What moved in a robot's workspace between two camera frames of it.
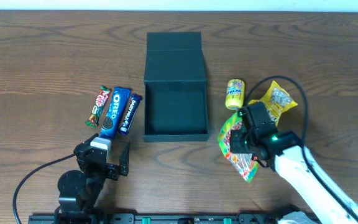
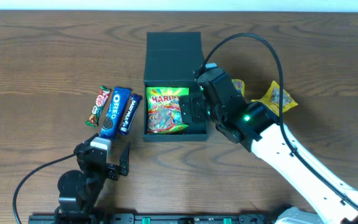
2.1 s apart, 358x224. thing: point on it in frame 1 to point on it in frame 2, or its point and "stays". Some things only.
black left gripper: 105,165 stays
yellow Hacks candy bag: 277,101 stays
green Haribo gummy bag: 244,163 to 163,110
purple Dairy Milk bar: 133,107 stays
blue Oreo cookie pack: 114,112 stays
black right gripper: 239,142 to 187,109
